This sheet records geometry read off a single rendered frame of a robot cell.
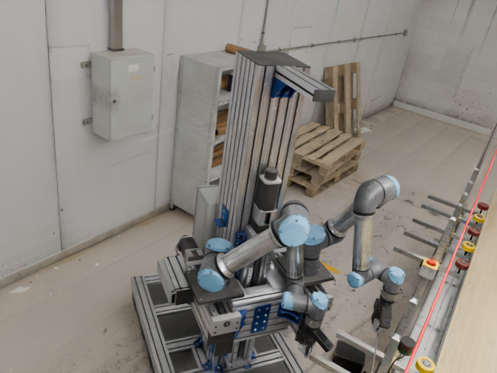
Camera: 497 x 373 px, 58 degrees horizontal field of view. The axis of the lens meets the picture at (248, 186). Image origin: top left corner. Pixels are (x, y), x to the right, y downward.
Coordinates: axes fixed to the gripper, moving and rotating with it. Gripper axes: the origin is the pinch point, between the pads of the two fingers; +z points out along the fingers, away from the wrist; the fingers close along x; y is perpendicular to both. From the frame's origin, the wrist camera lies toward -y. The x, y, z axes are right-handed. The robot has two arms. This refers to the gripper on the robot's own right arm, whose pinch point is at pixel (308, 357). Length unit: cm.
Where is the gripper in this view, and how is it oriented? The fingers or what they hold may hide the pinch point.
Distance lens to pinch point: 222.4
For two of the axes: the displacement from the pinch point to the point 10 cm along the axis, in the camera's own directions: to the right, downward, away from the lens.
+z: -1.4, 8.7, 4.7
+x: -5.4, 3.3, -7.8
